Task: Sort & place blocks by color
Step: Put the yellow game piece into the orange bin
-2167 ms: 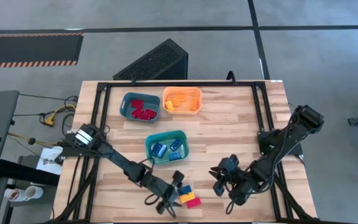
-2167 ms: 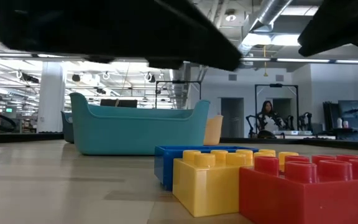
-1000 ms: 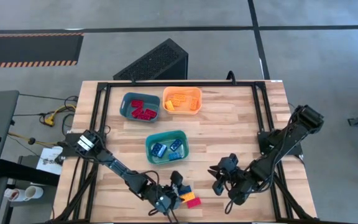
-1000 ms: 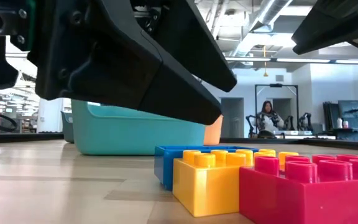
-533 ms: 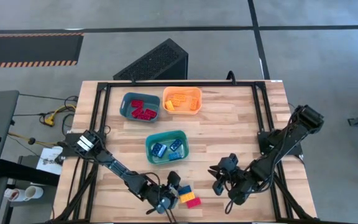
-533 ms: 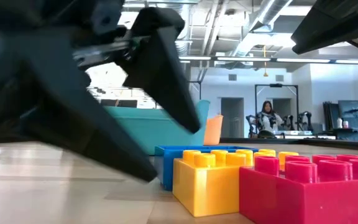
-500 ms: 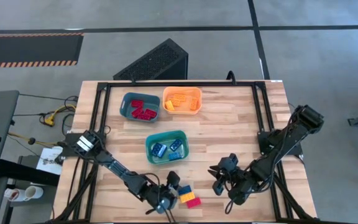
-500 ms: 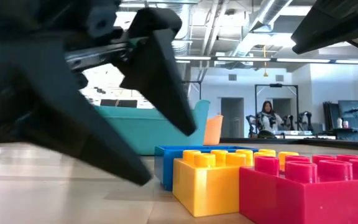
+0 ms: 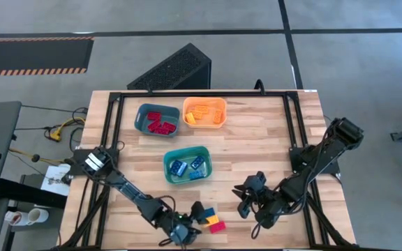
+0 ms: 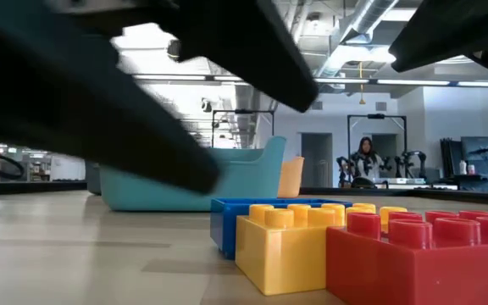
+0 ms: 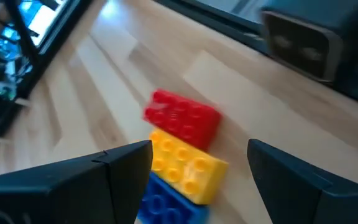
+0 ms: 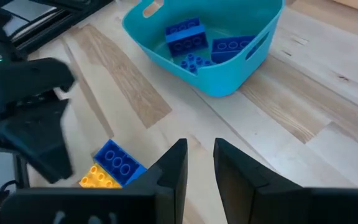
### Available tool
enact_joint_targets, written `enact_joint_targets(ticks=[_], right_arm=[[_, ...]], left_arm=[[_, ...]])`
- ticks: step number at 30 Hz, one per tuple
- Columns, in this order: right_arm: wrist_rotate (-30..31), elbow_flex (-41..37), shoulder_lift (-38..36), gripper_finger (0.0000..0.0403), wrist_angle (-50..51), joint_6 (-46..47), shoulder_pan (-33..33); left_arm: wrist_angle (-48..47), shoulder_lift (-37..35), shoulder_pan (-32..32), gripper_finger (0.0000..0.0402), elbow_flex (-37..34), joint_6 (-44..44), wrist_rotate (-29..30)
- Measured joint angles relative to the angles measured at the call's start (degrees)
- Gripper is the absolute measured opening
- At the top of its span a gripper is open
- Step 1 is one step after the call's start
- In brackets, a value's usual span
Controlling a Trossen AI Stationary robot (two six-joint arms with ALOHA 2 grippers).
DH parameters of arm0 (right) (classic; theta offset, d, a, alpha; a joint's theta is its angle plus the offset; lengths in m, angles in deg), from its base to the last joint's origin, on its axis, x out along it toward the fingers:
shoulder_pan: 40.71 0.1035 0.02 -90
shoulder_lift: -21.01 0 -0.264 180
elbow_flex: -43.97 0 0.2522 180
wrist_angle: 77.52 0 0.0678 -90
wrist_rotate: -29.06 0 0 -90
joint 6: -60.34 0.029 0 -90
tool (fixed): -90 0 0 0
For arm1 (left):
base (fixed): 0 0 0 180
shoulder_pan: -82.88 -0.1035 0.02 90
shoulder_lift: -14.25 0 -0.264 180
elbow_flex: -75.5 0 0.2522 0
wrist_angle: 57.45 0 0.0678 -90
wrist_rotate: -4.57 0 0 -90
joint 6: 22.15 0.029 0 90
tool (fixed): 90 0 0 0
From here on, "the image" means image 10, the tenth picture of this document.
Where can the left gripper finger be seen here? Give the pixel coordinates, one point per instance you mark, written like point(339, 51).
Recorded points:
point(235, 42)
point(79, 106)

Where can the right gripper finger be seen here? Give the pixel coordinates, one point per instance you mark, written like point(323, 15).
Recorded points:
point(447, 29)

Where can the black background robot arm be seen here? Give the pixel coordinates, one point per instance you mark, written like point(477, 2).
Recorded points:
point(413, 163)
point(345, 169)

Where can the overhead LED light bar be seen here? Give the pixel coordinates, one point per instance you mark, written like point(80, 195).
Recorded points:
point(413, 81)

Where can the white building column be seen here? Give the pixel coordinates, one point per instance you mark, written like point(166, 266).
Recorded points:
point(68, 169)

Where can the slate blue plastic bin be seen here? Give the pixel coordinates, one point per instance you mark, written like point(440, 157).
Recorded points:
point(93, 182)

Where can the white bottle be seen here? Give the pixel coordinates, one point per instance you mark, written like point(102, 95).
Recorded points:
point(463, 167)
point(472, 169)

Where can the teal plastic bin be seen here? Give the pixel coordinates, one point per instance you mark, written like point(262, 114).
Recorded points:
point(248, 182)

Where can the grey door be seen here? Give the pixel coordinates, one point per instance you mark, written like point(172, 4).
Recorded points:
point(317, 161)

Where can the person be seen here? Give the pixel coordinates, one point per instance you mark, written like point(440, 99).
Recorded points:
point(367, 159)

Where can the blue toy building block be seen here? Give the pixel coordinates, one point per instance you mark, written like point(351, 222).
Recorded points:
point(225, 229)

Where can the yellow toy building block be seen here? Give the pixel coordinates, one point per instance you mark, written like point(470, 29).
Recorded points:
point(278, 254)

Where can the red toy building block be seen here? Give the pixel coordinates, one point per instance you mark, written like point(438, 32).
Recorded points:
point(396, 275)

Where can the black overhead camera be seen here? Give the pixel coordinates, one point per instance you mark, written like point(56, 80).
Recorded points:
point(173, 48)

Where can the silver ventilation duct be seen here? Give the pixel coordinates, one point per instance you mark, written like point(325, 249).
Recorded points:
point(367, 17)

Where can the black aluminium table frame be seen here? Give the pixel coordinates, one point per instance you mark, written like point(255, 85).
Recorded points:
point(36, 186)

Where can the black background rig frame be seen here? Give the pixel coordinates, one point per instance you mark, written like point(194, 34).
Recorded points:
point(375, 115)

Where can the dark wall monitor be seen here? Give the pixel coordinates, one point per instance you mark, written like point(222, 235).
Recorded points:
point(479, 146)

